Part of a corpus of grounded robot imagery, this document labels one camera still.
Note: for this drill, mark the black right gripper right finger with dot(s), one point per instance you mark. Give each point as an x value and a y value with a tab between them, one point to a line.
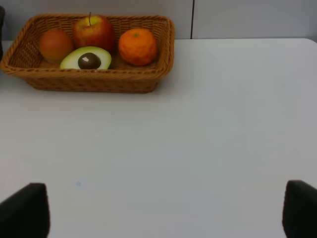
299	215

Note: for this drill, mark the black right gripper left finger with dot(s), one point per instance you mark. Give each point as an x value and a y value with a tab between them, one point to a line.
26	213

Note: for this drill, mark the orange wicker basket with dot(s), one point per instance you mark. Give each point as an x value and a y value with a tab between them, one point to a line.
23	58

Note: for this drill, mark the halved avocado with pit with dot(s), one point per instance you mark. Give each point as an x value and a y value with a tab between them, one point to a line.
87	58

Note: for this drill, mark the orange mandarin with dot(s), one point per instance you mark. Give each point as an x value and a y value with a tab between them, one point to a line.
138	46

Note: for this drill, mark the red yellow apple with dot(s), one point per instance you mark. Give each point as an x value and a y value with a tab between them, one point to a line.
94	30

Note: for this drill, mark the round peach-coloured bun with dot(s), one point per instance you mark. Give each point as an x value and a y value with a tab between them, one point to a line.
55	45

